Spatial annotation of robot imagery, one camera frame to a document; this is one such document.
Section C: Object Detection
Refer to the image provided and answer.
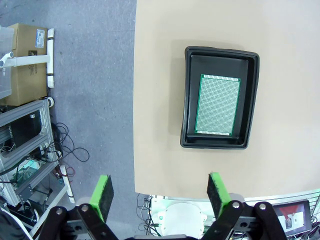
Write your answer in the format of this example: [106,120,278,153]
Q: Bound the white metal stand base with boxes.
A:
[0,28,56,89]

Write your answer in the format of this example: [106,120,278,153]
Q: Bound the black plastic ESD tray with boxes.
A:
[179,45,260,150]

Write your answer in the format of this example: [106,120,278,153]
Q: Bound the small display screen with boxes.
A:
[272,199,314,237]

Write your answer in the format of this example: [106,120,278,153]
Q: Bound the large brown cardboard box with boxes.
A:
[0,23,49,106]

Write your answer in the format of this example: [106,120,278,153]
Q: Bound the black floor cables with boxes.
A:
[51,121,91,177]

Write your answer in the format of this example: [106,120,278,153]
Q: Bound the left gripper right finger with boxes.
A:
[202,171,288,240]

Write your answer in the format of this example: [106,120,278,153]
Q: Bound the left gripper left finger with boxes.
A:
[37,174,118,240]

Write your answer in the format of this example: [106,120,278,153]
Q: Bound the green perforated circuit board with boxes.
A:
[194,73,241,136]

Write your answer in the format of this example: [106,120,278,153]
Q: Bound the aluminium profile equipment rack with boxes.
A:
[0,98,76,221]

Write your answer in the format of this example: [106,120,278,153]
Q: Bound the translucent plastic container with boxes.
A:
[0,24,15,100]

